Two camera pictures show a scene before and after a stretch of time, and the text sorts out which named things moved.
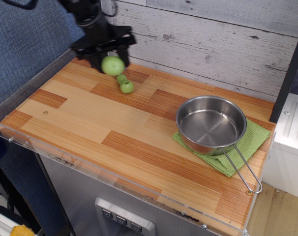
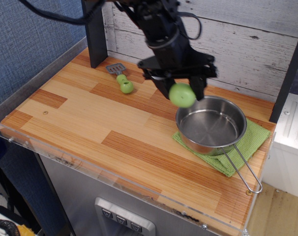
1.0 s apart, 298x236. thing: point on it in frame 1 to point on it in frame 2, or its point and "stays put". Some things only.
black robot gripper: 100,38 to 174,58
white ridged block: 286,167 stays put
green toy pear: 113,65 to 182,95
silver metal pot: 207,124 stays put
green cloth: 253,137 stays put
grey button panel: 113,220 stays put
